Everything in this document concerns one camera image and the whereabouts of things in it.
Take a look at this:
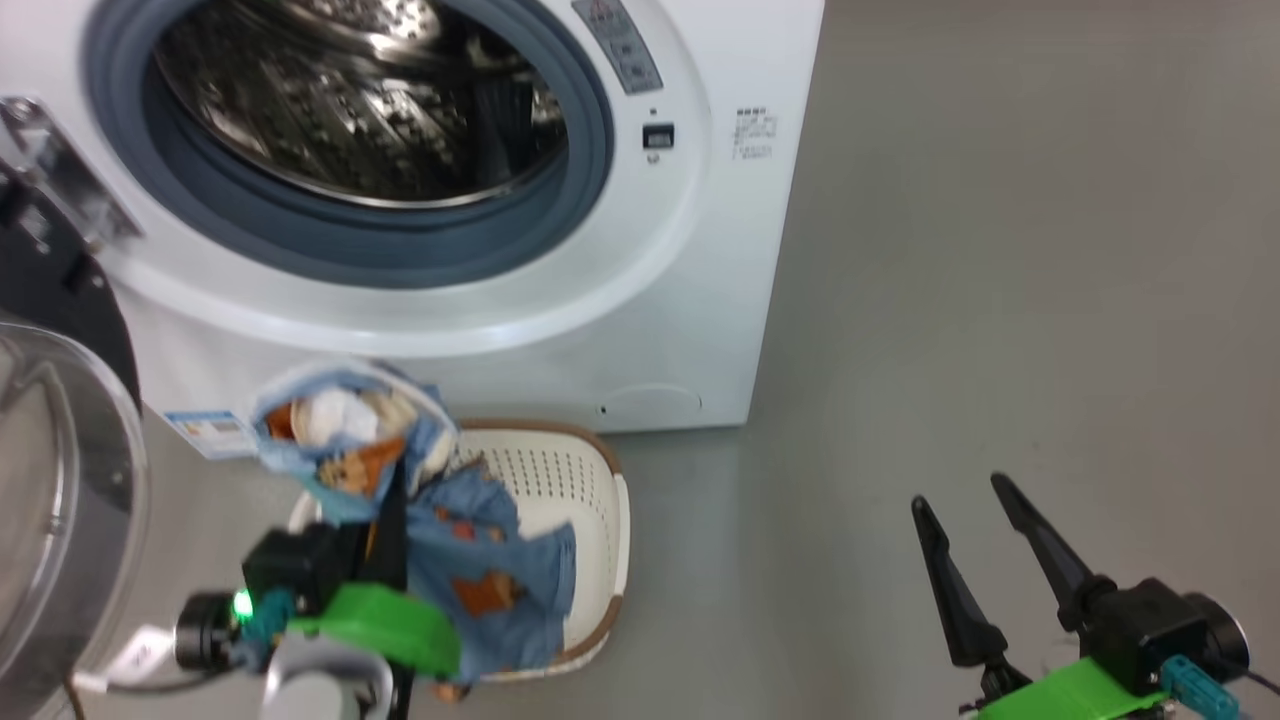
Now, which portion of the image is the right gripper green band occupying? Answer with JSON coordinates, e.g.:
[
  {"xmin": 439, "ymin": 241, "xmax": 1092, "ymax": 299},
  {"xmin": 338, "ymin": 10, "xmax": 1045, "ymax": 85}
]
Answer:
[{"xmin": 910, "ymin": 473, "xmax": 1171, "ymax": 720}]

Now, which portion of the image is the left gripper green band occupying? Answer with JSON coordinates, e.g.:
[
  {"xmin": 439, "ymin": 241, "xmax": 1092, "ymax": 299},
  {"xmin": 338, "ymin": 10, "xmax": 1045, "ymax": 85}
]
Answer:
[{"xmin": 288, "ymin": 465, "xmax": 463, "ymax": 681}]

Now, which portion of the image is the blue bear print garment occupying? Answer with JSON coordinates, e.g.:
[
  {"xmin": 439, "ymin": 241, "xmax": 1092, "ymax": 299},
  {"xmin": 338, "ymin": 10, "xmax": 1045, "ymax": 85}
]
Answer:
[
  {"xmin": 405, "ymin": 470, "xmax": 578, "ymax": 701},
  {"xmin": 250, "ymin": 360, "xmax": 458, "ymax": 523}
]

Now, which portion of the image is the black-rimmed glass washer door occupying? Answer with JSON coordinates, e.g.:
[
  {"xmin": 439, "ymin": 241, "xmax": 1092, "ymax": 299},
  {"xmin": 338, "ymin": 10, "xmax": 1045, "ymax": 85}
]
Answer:
[{"xmin": 0, "ymin": 160, "xmax": 151, "ymax": 720}]

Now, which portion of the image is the cream perforated laundry basket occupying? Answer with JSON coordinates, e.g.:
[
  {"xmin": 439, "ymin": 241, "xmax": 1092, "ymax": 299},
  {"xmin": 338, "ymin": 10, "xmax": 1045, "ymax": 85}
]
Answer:
[{"xmin": 288, "ymin": 420, "xmax": 631, "ymax": 683}]

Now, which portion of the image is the grey rubber door gasket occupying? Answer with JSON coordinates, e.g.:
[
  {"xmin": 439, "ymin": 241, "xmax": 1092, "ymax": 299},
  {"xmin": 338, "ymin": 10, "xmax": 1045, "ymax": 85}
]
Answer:
[{"xmin": 82, "ymin": 0, "xmax": 616, "ymax": 291}]

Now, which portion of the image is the white front-load washing machine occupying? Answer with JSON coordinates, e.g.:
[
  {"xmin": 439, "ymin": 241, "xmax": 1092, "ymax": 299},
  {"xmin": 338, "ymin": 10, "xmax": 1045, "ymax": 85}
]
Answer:
[{"xmin": 0, "ymin": 0, "xmax": 826, "ymax": 461}]

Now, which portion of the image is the metal door hinge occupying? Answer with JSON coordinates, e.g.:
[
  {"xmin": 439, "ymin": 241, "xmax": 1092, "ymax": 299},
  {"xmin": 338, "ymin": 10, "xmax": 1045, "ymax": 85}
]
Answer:
[{"xmin": 0, "ymin": 95, "xmax": 143, "ymax": 251}]

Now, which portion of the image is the blue energy label sticker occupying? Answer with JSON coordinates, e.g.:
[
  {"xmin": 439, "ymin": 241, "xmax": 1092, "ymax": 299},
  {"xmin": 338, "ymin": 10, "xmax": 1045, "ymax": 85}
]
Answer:
[{"xmin": 165, "ymin": 410, "xmax": 259, "ymax": 461}]

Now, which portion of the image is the round filter cover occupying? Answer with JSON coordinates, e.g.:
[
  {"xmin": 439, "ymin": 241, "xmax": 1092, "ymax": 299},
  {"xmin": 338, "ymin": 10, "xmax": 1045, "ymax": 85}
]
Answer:
[{"xmin": 600, "ymin": 385, "xmax": 703, "ymax": 431}]

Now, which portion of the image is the stainless steel washer drum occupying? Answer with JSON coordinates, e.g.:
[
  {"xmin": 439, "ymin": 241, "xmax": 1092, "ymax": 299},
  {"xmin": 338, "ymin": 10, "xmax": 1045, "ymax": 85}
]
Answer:
[{"xmin": 150, "ymin": 0, "xmax": 571, "ymax": 209}]

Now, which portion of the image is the printed text label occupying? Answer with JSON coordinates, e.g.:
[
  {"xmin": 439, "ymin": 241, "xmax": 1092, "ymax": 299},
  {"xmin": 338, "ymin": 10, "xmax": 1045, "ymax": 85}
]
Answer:
[{"xmin": 735, "ymin": 108, "xmax": 776, "ymax": 161}]

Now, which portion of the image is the grey warning sticker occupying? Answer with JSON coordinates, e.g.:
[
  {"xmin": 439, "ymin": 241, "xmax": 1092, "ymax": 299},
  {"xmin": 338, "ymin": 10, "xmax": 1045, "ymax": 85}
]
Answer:
[{"xmin": 572, "ymin": 0, "xmax": 664, "ymax": 96}]

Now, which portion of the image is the white cable tag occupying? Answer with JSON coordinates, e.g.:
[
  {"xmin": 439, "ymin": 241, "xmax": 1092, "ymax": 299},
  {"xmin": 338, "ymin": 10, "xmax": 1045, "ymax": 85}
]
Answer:
[{"xmin": 100, "ymin": 625, "xmax": 176, "ymax": 681}]

